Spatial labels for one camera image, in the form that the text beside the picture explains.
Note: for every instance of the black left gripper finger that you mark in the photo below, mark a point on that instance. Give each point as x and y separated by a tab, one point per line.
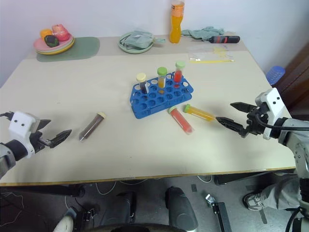
61	136
45	123

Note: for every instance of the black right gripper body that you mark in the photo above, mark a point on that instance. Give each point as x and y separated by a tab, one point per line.
257	123

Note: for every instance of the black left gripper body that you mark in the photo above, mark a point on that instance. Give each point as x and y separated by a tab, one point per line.
39	142

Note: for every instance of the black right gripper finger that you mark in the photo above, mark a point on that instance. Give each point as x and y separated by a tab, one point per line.
243	107
231	124

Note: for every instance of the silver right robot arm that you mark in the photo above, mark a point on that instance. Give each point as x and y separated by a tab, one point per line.
298	142

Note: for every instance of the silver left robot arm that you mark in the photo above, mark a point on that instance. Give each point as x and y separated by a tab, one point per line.
6	159

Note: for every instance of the dark brown tube, cream cap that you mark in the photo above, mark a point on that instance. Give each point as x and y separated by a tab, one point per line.
143	84
92	126

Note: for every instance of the orange tube, green cap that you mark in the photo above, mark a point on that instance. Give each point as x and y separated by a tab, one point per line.
161	78
199	112

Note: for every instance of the red tube, green cap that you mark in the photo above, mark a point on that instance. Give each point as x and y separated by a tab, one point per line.
182	120
178	73

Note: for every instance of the blue test tube rack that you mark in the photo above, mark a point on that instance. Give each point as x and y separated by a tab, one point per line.
157	99

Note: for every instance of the yellow stick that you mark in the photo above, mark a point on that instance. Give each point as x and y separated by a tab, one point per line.
212	61

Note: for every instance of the brown wooden door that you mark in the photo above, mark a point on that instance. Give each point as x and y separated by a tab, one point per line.
298	79

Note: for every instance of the clear plastic bag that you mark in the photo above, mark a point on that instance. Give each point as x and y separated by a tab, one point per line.
205	52

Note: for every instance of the red and black screwdriver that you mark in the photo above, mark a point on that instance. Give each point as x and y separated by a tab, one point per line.
224	39

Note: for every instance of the person's grey trouser leg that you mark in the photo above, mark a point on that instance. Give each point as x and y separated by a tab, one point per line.
282	192

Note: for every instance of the yellow plate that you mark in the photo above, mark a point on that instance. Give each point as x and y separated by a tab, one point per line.
65	51

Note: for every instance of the pink plate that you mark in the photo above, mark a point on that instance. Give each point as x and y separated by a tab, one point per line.
39	46

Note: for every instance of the person's grey sneaker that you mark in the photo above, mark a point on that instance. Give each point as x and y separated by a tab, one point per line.
252	201

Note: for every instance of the light green plate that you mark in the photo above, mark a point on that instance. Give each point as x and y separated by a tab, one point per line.
68	46

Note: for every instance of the black and green toy food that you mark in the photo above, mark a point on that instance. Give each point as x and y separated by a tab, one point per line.
51	40

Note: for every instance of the green cloth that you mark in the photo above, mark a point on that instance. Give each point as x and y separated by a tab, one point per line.
205	32

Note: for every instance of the white shoe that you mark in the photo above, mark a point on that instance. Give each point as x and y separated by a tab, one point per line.
64	223

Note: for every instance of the green placemat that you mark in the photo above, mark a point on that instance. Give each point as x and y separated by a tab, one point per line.
84	48

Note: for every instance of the black metal stand base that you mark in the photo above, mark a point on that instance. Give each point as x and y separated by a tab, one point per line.
220	212

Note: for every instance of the orange toy food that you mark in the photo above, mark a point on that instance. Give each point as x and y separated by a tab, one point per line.
46	33

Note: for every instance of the pink toy food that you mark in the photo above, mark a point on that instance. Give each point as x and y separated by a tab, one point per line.
60	31

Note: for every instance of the dark rounded shape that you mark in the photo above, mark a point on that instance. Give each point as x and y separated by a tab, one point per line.
126	205
179	207

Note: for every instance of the orange juice bottle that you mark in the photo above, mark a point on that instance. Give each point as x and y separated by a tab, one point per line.
175	26

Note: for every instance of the pale green plate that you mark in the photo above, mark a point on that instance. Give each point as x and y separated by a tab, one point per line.
125	48

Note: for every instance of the pale green pouch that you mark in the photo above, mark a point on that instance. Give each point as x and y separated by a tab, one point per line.
137	39

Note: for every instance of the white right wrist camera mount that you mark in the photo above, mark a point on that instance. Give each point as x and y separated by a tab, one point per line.
271	104

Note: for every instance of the black table frame bar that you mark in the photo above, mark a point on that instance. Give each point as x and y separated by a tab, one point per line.
43	191
241	178

